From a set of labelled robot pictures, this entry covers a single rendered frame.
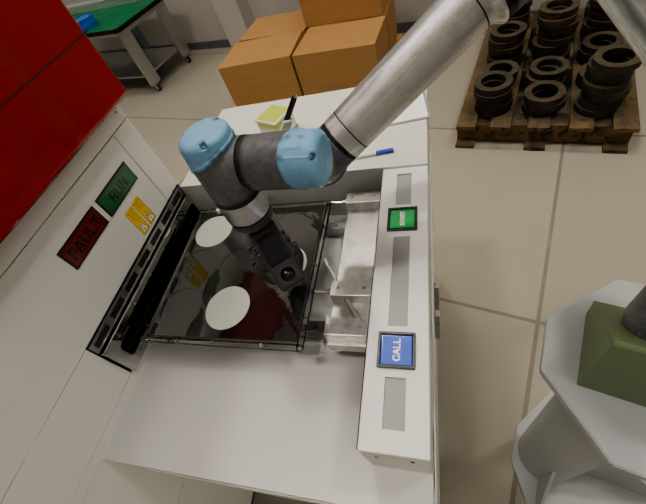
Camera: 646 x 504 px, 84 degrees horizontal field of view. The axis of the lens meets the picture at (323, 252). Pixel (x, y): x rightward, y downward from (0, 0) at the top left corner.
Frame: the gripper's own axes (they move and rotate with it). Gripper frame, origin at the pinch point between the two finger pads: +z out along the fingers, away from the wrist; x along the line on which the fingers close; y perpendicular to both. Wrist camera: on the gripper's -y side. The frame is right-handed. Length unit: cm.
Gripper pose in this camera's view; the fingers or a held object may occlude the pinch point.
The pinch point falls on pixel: (293, 285)
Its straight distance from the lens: 72.8
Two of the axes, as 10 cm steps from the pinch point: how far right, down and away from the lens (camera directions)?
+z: 2.6, 5.9, 7.6
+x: -8.7, 4.8, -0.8
